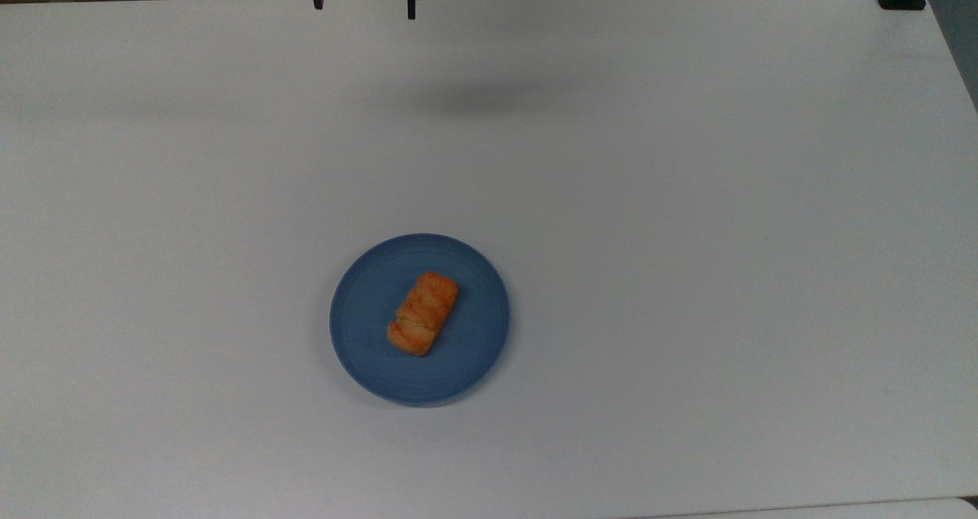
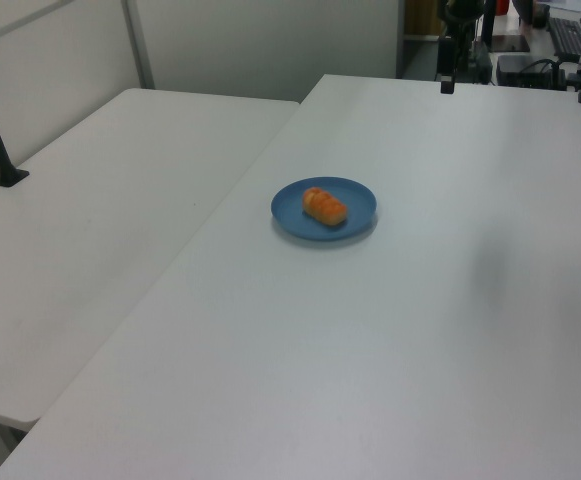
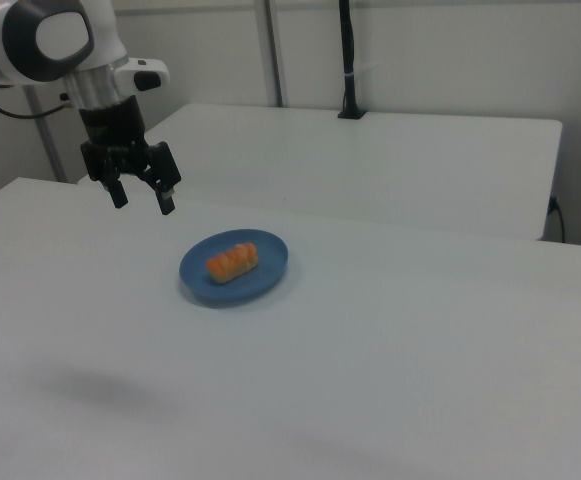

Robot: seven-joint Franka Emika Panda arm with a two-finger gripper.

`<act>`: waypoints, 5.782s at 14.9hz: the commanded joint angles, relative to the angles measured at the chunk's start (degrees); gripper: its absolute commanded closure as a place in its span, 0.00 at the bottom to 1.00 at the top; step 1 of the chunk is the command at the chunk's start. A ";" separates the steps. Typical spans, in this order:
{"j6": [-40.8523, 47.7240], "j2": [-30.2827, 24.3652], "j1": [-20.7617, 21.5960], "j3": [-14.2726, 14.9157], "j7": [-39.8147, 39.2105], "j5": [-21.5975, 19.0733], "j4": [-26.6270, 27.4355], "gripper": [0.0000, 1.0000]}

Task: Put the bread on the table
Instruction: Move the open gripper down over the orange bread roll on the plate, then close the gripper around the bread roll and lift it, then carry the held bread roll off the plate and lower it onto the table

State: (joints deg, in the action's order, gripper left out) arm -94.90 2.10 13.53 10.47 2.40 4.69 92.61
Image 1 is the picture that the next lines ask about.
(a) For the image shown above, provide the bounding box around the orange-brown bread roll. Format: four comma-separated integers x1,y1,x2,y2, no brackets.
387,271,459,357

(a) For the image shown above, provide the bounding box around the blue round plate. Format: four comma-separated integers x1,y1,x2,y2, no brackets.
329,233,511,407

